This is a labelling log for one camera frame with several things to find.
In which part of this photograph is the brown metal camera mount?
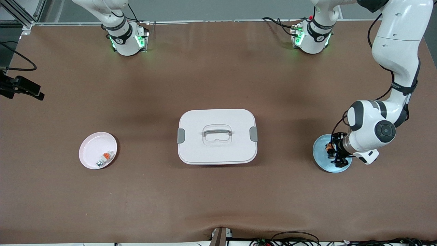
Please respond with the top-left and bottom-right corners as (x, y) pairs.
(210, 226), (233, 246)

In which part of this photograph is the aluminium frame post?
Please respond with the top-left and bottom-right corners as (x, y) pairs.
(0, 0), (45, 35)

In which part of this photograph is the black left arm base cable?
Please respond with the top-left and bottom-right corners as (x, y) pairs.
(261, 16), (302, 37)

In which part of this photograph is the white lidded pink storage box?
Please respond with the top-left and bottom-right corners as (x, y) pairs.
(177, 109), (258, 165)

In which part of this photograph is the pink round plate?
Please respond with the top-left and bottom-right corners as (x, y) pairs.
(79, 132), (118, 170)

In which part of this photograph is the brown table cover mat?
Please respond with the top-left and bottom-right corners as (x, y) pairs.
(0, 20), (437, 244)

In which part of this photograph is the black right arm base cable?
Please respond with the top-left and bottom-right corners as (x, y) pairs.
(127, 3), (151, 26)

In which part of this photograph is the light blue round plate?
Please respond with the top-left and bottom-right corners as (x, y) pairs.
(312, 134), (353, 173)

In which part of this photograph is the black looped cable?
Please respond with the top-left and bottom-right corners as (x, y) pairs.
(271, 231), (320, 246)

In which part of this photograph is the clear orange wire connector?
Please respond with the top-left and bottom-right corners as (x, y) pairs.
(96, 151), (115, 168)

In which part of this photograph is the black arm base cable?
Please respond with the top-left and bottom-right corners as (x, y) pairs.
(127, 3), (151, 26)
(261, 16), (302, 37)

